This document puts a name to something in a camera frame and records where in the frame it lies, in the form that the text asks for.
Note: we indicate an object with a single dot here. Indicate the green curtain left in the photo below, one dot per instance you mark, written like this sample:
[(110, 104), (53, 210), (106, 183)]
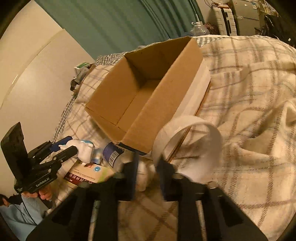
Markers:
[(106, 27)]

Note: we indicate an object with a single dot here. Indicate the clear plastic bottle blue label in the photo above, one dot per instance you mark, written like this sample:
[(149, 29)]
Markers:
[(112, 154)]

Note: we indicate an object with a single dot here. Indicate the beige plaid blanket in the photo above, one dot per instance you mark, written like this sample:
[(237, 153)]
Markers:
[(251, 100)]

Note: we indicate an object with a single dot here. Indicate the white bear figurine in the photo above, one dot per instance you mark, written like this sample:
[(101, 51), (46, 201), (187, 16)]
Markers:
[(85, 149)]

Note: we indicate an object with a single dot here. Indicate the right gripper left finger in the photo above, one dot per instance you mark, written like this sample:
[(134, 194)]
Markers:
[(72, 218)]

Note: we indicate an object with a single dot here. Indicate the person's left hand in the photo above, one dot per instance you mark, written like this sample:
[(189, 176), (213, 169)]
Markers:
[(44, 193)]

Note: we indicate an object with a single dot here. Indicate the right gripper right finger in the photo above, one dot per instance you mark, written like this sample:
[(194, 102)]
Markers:
[(224, 220)]

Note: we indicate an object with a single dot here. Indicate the small cardboard box with clutter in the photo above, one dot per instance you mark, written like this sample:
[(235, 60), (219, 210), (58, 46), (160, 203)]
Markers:
[(81, 71)]

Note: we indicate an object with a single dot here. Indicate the large water jug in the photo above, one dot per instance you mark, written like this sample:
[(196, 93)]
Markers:
[(198, 29)]

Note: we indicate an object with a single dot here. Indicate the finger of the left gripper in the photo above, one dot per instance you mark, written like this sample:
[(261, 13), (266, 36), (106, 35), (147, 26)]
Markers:
[(65, 154), (61, 141)]

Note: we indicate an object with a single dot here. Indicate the person's light blue sleeve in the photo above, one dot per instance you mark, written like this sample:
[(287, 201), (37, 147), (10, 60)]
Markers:
[(24, 217)]

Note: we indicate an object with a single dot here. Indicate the chair with black jacket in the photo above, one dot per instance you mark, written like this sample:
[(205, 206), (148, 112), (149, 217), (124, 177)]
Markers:
[(275, 27)]

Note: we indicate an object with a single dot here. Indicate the white tape roll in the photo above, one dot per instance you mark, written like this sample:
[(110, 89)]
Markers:
[(202, 155)]

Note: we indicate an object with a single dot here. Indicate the medicine box with barcode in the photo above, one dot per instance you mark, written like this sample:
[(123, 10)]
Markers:
[(87, 173)]

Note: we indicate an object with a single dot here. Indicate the large open cardboard box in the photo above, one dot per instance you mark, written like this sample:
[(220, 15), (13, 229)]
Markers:
[(146, 89)]

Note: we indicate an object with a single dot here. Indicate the silver mini fridge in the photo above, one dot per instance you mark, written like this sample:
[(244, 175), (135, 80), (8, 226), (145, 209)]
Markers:
[(246, 17)]

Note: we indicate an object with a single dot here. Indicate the white suitcase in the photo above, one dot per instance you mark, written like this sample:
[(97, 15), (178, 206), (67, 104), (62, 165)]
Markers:
[(225, 21)]

